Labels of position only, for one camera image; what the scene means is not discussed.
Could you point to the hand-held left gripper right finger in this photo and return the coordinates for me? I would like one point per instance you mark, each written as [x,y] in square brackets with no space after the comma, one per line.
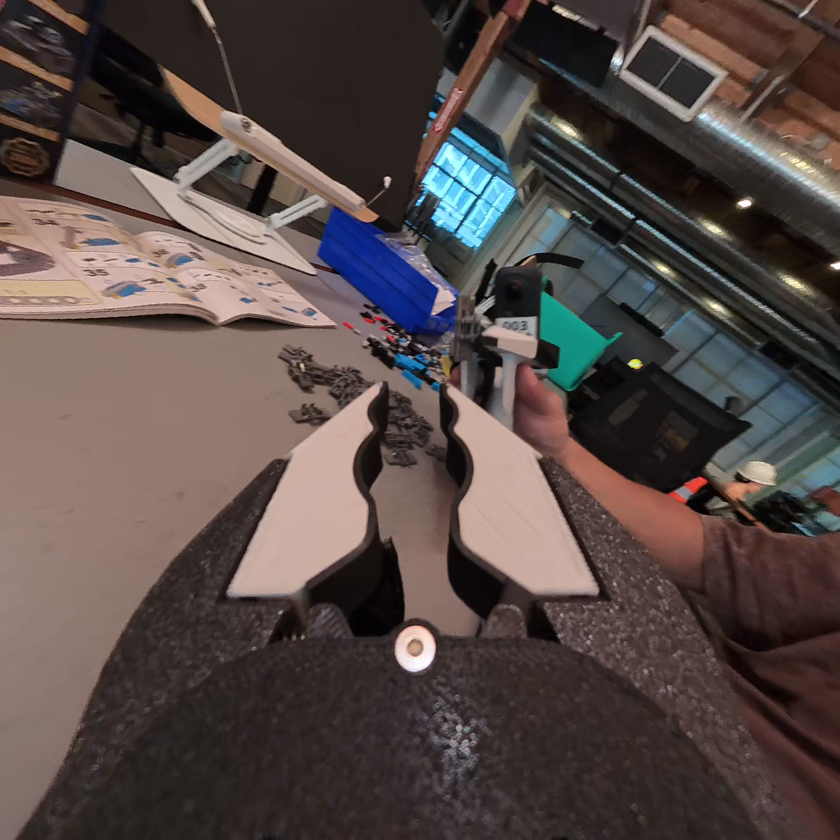
[518,525]

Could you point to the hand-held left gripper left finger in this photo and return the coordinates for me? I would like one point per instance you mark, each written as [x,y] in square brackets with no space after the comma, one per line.
[308,518]

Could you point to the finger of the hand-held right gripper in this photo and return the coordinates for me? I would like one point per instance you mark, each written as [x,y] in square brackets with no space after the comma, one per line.
[518,341]

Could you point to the pile of grey track pieces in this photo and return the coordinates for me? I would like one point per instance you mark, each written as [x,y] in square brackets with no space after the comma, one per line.
[344,387]

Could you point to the person's right forearm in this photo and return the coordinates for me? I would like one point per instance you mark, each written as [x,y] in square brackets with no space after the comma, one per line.
[630,505]

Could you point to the grey desk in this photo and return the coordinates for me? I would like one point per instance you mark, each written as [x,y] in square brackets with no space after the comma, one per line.
[131,426]

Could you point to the person's right hand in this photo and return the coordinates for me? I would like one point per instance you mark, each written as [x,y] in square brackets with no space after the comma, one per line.
[541,417]

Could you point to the teal plastic bin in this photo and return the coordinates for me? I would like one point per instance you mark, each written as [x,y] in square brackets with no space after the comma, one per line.
[577,341]

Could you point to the bright window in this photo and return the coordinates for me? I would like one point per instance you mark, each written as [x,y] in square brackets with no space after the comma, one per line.
[466,190]

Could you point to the clear plastic bags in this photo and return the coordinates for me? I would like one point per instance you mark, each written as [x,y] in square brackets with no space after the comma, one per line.
[407,249]

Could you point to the blue storage bin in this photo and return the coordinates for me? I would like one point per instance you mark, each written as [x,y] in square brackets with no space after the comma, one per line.
[374,275]

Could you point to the black machine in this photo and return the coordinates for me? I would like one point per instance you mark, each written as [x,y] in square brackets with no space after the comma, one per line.
[656,420]

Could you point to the white hard hat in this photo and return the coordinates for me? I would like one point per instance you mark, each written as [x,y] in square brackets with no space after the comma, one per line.
[756,472]

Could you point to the white ceiling vent unit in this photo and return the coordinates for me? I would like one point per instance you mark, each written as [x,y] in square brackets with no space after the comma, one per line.
[673,72]

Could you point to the person's brown shirt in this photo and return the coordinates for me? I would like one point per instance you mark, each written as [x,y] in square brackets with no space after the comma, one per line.
[774,623]

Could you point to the instruction manual booklet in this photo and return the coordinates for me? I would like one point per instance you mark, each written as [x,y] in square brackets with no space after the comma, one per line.
[164,275]

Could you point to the black board panel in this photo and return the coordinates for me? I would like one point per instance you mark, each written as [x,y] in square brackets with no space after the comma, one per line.
[315,79]

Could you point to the white book stand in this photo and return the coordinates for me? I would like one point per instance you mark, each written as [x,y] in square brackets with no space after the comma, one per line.
[262,141]

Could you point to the toy kit box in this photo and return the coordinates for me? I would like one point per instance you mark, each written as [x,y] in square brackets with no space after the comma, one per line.
[33,79]

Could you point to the wooden post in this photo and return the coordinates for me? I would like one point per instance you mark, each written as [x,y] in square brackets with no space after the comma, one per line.
[472,72]

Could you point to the silver air duct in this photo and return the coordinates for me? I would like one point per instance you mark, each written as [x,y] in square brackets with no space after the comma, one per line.
[754,151]

